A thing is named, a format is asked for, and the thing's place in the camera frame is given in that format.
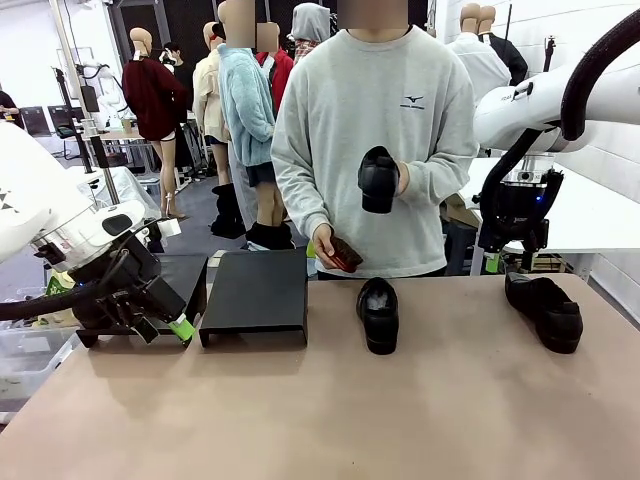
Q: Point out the mannequin in black jacket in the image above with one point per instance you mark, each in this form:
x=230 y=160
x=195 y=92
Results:
x=512 y=60

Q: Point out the mannequin in cream jacket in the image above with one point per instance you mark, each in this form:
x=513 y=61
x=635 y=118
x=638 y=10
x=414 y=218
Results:
x=205 y=95

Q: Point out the metal pole stand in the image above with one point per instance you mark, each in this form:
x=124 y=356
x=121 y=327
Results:
x=102 y=155

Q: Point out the person's right forearm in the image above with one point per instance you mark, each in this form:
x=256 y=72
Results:
x=300 y=200

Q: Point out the white draped cloth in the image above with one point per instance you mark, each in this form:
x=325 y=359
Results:
x=125 y=190

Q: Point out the black metal shoe stand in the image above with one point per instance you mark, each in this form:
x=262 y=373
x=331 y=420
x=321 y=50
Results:
x=187 y=280
x=255 y=295

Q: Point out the green yellow snack bag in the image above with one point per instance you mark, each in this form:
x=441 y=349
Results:
x=57 y=287

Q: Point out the person in grey sweatshirt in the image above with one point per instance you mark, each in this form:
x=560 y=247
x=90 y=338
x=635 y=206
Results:
x=360 y=100

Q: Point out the background person dark shirt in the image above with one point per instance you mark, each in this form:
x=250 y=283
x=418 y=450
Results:
x=7 y=107

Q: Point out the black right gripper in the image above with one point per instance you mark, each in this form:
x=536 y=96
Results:
x=520 y=215

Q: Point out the person's left hand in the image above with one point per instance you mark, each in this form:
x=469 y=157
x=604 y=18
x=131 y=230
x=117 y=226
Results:
x=404 y=180

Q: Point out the black shoe with paper stuffing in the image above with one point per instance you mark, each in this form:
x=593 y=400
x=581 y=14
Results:
x=380 y=330

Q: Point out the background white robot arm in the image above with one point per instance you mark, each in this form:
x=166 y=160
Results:
x=107 y=100

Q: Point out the black leather dress shoe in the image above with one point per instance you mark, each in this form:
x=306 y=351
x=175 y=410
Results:
x=377 y=175

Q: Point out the background person black clothes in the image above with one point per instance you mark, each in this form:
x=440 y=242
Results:
x=174 y=50

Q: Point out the mannequin in white shirt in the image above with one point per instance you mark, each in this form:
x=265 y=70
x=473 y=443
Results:
x=480 y=65

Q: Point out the person's left forearm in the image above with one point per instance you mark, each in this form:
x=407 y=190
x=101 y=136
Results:
x=440 y=175

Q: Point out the mannequin in blue fleece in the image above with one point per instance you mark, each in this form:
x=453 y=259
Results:
x=240 y=100

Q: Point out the person's right hand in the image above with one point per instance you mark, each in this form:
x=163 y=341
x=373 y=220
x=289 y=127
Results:
x=325 y=243

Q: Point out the mannequin in grey hoodie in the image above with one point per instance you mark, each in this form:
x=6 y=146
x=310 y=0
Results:
x=310 y=20

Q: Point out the black shoe with silver buckle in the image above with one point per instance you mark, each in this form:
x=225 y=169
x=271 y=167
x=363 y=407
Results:
x=550 y=315

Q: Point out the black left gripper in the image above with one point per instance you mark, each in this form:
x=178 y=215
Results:
x=155 y=295

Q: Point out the clear plastic storage bin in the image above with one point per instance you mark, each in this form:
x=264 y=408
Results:
x=30 y=365

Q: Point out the black monitor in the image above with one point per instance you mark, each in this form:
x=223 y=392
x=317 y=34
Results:
x=90 y=97

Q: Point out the brown shoe brush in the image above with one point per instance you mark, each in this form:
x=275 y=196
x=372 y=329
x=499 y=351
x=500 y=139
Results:
x=350 y=252

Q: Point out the mannequin in maroon sweater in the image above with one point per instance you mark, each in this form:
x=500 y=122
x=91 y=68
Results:
x=150 y=100

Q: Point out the mannequin in red jacket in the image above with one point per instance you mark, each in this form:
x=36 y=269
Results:
x=282 y=65

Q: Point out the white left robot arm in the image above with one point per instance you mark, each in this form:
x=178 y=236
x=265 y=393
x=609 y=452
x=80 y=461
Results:
x=30 y=200

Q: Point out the black tripod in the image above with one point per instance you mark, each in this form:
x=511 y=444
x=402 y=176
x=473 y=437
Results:
x=550 y=55

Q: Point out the white work table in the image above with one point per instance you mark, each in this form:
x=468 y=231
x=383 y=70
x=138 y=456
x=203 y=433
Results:
x=590 y=215

